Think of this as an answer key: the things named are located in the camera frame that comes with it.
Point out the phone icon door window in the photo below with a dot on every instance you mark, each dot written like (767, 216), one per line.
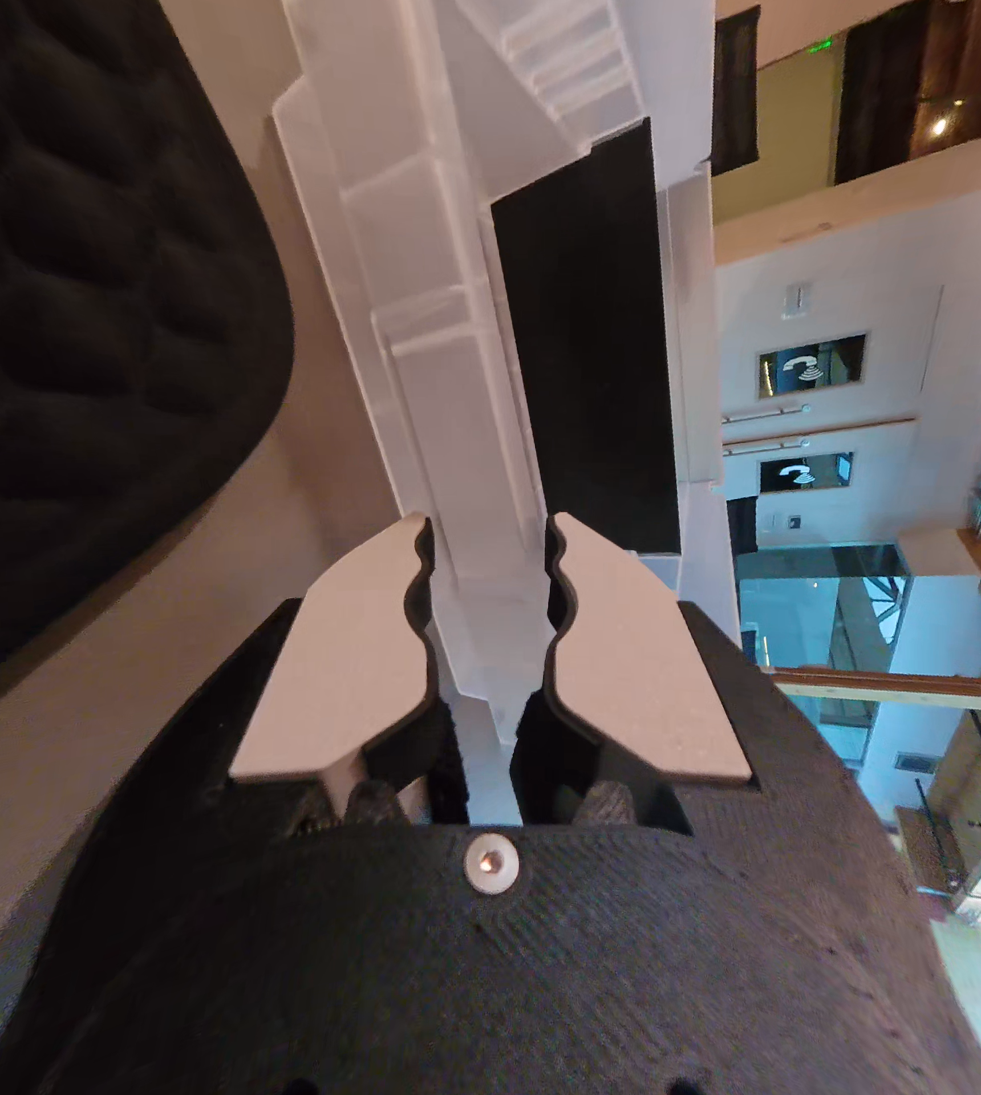
(811, 366)
(807, 473)

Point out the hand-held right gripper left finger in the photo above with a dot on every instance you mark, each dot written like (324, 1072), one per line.
(345, 667)

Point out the clear plastic bin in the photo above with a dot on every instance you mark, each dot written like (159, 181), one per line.
(422, 257)

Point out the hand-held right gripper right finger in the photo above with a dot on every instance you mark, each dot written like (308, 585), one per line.
(644, 676)

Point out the black bin divider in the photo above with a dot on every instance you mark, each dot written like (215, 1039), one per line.
(593, 342)

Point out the black quilted mat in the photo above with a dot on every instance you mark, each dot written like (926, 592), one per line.
(71, 299)

